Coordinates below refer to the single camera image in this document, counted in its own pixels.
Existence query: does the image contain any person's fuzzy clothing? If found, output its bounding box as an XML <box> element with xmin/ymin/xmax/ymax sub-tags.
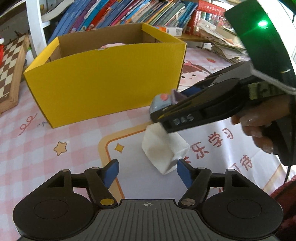
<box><xmin>269</xmin><ymin>175</ymin><xmax>296</xmax><ymax>241</ymax></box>

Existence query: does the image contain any person's right hand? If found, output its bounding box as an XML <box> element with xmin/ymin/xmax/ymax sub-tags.
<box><xmin>231</xmin><ymin>94</ymin><xmax>292</xmax><ymax>154</ymax></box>

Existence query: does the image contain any row of children's books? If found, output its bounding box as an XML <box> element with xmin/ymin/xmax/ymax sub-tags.
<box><xmin>47</xmin><ymin>0</ymin><xmax>199</xmax><ymax>44</ymax></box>

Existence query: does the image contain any wooden chessboard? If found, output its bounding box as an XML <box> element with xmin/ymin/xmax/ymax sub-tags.
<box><xmin>0</xmin><ymin>32</ymin><xmax>30</xmax><ymax>114</ymax></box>

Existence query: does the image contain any orange white medicine box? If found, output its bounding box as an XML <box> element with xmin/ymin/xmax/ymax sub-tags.
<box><xmin>154</xmin><ymin>25</ymin><xmax>183</xmax><ymax>36</ymax></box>

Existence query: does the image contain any pink plush pig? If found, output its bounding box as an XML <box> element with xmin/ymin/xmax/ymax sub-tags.
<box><xmin>99</xmin><ymin>42</ymin><xmax>126</xmax><ymax>49</ymax></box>

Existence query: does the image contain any red tassel ornament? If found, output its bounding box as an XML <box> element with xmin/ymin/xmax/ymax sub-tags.
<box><xmin>0</xmin><ymin>37</ymin><xmax>5</xmax><ymax>66</ymax></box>

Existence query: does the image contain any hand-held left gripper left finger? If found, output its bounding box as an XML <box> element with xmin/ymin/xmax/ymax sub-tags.
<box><xmin>47</xmin><ymin>159</ymin><xmax>120</xmax><ymax>207</ymax></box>

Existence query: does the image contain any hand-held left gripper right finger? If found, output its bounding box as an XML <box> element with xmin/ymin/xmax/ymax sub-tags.
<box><xmin>177</xmin><ymin>159</ymin><xmax>257</xmax><ymax>207</ymax></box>

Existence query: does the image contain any grey toy truck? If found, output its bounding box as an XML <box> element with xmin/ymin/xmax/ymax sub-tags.
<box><xmin>150</xmin><ymin>90</ymin><xmax>185</xmax><ymax>118</ymax></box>

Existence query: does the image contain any white bookshelf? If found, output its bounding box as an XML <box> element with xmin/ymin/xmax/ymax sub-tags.
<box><xmin>25</xmin><ymin>0</ymin><xmax>232</xmax><ymax>58</ymax></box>

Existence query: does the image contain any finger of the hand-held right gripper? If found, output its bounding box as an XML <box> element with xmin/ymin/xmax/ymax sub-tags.
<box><xmin>179</xmin><ymin>61</ymin><xmax>254</xmax><ymax>98</ymax></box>
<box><xmin>150</xmin><ymin>79</ymin><xmax>241</xmax><ymax>121</ymax></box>

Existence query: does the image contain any red gift box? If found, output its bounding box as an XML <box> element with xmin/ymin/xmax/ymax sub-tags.
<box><xmin>187</xmin><ymin>0</ymin><xmax>226</xmax><ymax>35</ymax></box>

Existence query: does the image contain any stack of papers and books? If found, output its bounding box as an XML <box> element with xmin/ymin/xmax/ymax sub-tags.
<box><xmin>196</xmin><ymin>19</ymin><xmax>251</xmax><ymax>65</ymax></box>

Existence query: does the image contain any white eraser block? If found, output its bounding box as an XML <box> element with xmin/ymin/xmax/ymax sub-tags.
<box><xmin>142</xmin><ymin>123</ymin><xmax>190</xmax><ymax>175</ymax></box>

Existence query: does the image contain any yellow cardboard box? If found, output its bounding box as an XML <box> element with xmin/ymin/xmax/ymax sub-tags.
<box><xmin>23</xmin><ymin>22</ymin><xmax>187</xmax><ymax>128</ymax></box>

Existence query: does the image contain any desktop with pink checkered mat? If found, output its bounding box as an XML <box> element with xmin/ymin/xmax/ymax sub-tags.
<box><xmin>0</xmin><ymin>42</ymin><xmax>296</xmax><ymax>241</ymax></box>

